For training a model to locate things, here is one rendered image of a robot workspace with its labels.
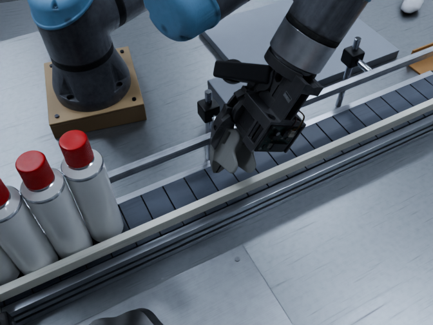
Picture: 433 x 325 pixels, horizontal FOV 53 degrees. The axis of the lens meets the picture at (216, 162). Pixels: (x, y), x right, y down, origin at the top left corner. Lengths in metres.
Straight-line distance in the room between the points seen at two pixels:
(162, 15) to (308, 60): 0.18
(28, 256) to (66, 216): 0.07
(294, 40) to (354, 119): 0.35
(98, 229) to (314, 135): 0.41
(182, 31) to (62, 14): 0.32
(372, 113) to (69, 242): 0.58
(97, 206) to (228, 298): 0.22
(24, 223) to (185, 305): 0.23
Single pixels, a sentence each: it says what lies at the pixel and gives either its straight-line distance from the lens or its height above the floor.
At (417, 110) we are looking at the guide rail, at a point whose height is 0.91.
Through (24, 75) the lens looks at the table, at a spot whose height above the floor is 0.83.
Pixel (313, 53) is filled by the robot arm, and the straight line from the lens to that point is 0.54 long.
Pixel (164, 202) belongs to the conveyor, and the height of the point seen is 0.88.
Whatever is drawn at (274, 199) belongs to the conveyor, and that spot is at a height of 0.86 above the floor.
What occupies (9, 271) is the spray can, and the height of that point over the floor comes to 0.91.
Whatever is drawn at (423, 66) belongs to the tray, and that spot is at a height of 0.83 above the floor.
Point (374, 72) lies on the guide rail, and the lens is 0.83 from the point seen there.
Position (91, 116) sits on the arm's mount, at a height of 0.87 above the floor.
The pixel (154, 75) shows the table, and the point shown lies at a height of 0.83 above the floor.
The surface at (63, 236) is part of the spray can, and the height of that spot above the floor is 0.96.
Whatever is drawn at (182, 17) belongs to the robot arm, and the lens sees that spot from 0.47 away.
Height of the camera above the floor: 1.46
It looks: 51 degrees down
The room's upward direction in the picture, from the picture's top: straight up
